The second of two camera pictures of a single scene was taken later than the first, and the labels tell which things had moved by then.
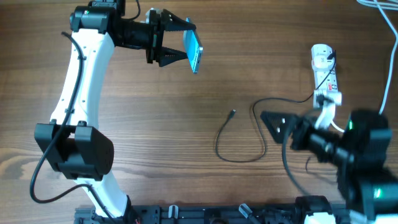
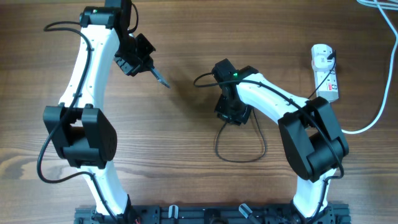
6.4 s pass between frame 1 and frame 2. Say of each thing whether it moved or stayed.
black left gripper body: moved
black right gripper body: moved
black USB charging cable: stayed
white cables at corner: stayed
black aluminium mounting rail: stayed
